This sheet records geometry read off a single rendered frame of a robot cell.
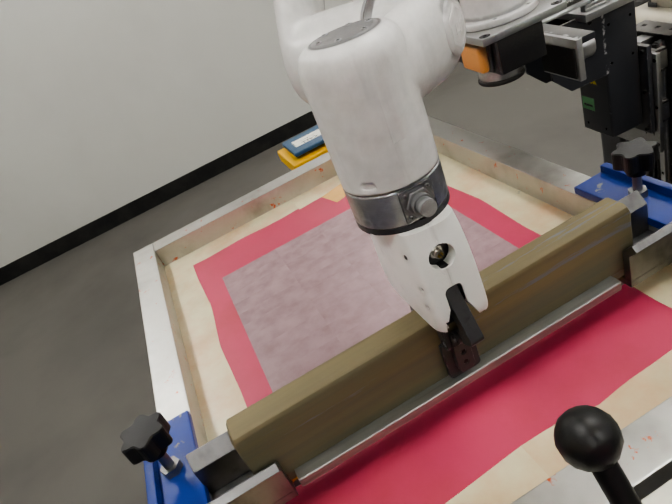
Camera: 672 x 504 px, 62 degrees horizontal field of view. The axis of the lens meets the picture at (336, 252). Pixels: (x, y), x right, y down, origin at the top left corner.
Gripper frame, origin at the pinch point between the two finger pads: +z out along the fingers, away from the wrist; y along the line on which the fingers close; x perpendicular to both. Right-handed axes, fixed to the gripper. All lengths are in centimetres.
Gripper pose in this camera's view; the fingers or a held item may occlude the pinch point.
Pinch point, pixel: (448, 342)
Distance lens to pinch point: 52.7
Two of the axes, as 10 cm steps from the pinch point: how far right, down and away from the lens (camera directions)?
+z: 3.4, 7.9, 5.1
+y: -3.6, -3.9, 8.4
